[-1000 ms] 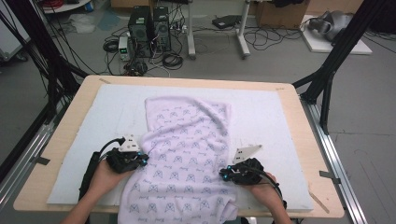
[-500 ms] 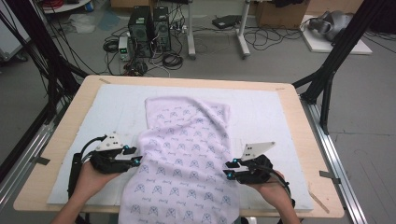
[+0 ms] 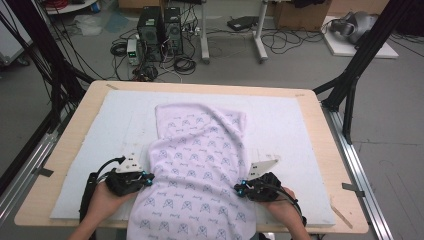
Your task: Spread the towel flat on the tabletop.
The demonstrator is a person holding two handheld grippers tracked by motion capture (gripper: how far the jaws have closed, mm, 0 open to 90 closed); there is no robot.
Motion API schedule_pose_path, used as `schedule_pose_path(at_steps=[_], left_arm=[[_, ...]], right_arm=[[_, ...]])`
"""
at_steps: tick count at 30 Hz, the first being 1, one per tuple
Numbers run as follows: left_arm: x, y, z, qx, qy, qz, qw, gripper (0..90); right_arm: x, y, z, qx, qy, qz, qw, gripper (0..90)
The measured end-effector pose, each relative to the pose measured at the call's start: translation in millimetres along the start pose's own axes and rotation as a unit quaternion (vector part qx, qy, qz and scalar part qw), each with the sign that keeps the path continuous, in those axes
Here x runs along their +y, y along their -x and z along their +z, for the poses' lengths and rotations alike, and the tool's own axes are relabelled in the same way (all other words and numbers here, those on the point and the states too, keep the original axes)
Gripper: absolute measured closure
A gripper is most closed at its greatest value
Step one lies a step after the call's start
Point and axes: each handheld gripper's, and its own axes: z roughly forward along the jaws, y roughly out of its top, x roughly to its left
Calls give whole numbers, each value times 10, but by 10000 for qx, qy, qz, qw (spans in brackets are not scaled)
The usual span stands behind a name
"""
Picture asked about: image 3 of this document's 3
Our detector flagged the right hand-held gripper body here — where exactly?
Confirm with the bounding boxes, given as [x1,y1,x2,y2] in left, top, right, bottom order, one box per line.
[244,158,285,203]

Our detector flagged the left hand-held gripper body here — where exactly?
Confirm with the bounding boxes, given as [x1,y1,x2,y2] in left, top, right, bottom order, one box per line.
[104,152,148,198]

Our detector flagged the pale pink patterned towel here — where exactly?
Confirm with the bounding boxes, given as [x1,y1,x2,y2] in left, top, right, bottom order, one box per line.
[126,102,258,240]

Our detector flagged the person's right hand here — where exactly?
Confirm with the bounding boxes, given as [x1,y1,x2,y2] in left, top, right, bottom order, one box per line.
[262,186,304,232]

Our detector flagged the white foam mat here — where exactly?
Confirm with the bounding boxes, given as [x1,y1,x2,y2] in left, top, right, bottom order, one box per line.
[49,89,337,228]

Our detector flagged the dark tape strip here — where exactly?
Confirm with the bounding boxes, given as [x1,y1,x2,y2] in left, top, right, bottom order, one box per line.
[34,166,55,179]

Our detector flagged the thin wooden stick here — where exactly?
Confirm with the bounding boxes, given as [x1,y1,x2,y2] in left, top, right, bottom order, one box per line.
[329,202,354,230]

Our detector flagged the grey tape strip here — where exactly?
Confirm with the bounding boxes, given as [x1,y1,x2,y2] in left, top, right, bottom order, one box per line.
[341,182,366,199]

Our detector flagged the white power supply unit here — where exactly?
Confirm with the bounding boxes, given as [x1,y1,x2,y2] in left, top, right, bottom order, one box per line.
[126,37,142,67]

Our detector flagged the large black computer tower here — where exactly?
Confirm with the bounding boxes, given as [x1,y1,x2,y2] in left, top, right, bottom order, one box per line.
[136,5,165,63]

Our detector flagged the slim black computer tower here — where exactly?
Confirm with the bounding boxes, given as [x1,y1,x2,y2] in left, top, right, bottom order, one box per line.
[162,6,185,56]

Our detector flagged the white desk stand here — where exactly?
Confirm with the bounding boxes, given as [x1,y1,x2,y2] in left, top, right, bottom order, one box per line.
[199,0,270,65]

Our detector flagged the white floor board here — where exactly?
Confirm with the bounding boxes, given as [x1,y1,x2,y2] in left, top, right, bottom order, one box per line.
[321,15,400,61]

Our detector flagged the flat black device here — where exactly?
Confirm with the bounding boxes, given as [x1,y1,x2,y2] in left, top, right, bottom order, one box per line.
[226,15,260,32]

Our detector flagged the cardboard box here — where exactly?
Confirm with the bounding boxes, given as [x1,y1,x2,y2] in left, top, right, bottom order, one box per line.
[273,0,332,33]

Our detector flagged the white round table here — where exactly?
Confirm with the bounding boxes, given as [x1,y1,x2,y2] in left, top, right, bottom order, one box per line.
[44,0,100,16]

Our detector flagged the grey headset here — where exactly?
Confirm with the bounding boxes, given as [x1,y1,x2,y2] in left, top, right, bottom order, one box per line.
[329,11,380,45]

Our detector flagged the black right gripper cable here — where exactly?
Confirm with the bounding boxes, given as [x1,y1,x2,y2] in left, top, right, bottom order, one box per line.
[266,182,308,228]

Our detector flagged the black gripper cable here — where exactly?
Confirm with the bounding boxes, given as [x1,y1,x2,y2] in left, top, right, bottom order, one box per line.
[266,182,308,228]
[78,155,127,224]

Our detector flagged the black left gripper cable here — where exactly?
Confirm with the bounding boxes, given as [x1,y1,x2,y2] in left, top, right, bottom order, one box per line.
[78,155,127,224]

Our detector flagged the aluminium rail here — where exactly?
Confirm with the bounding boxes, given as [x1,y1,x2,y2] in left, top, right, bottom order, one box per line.
[0,109,73,228]
[321,102,395,240]

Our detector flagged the coiled black cable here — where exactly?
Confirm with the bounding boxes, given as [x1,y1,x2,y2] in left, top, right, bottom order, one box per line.
[172,55,198,76]
[109,41,129,58]

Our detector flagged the loose black floor cables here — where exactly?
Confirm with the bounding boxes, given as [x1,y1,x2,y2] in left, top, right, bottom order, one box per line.
[260,27,325,56]

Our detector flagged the black metal frame strut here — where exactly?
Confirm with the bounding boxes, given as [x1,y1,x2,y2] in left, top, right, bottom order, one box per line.
[0,0,97,135]
[312,0,418,145]

